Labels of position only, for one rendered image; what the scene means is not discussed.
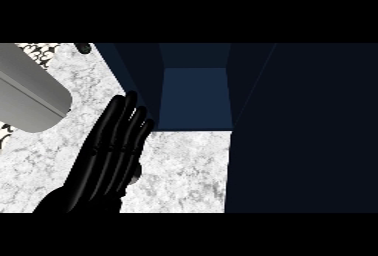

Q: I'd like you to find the dark bottle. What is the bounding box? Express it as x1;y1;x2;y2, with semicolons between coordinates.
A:
72;42;94;55

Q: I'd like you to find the dark blue cabinet door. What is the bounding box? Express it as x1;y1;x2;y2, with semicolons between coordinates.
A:
224;42;378;214

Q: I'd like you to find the dark blue open cabinet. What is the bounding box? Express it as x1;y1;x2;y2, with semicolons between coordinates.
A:
92;42;277;132

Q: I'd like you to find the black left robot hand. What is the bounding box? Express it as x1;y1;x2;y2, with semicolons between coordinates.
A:
32;90;156;214

